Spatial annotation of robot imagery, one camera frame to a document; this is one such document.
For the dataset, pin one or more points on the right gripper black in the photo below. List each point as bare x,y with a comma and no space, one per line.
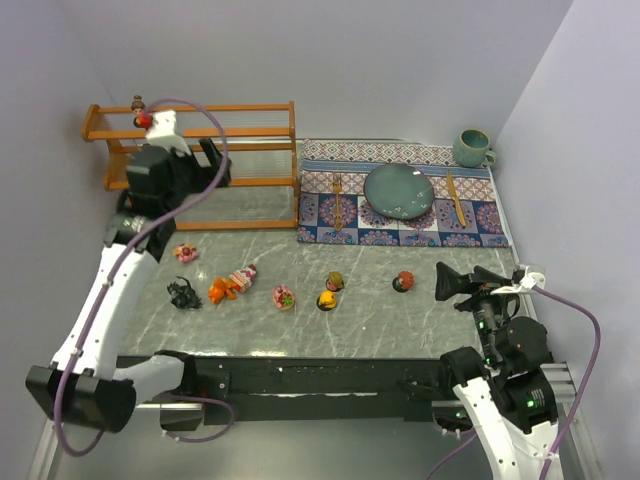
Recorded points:
473,298

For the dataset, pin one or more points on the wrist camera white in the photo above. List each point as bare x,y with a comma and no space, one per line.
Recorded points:
523,280
164,133

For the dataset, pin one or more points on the aluminium frame rail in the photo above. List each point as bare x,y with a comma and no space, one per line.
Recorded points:
48,449

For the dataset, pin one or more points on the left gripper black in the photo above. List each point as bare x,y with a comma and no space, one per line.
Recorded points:
198,167

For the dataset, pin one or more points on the teal ceramic mug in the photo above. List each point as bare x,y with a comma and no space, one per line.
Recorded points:
472,149

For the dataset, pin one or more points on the blonde hair pink doll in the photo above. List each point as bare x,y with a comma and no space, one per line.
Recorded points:
334,281

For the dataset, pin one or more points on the patterned blue pink placemat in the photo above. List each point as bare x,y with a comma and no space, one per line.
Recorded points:
439,227

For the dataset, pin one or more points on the teal ceramic plate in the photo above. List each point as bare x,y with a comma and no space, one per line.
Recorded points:
399,191

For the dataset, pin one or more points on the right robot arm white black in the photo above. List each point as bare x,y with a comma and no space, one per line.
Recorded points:
503,389

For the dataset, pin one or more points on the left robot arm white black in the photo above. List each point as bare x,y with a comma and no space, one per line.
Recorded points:
82,385

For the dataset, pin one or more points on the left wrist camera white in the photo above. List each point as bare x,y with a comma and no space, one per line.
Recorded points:
164,133

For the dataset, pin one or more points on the pink bear flower toy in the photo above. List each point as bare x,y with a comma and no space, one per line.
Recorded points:
186,253

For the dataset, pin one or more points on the orange fox toy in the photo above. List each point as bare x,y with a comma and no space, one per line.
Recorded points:
222,288

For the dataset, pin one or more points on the red hair doll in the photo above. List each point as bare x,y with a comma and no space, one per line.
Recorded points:
403,282

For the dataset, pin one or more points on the brown bun hair doll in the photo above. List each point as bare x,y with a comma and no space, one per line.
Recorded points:
142,118

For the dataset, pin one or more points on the golden fork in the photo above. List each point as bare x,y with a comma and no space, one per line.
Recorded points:
337,190

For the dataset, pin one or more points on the pink bear strawberry toy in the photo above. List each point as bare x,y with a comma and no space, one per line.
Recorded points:
283,298

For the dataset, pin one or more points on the yellow hair doll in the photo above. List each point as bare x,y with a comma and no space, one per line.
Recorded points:
326,301

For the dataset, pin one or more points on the orange wooden two-tier shelf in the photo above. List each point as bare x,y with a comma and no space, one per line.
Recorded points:
96,127

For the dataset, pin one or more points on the black mounting base rail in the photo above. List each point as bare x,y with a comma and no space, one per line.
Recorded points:
291,389

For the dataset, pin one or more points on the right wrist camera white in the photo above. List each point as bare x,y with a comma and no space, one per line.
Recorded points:
523,280

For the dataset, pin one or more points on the golden knife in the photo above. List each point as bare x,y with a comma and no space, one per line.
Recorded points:
454,197

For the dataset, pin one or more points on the strawberry cake slice toy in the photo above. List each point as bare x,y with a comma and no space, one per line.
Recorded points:
242,279

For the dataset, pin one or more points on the black dragon toy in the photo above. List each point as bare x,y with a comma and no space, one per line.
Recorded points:
182,294

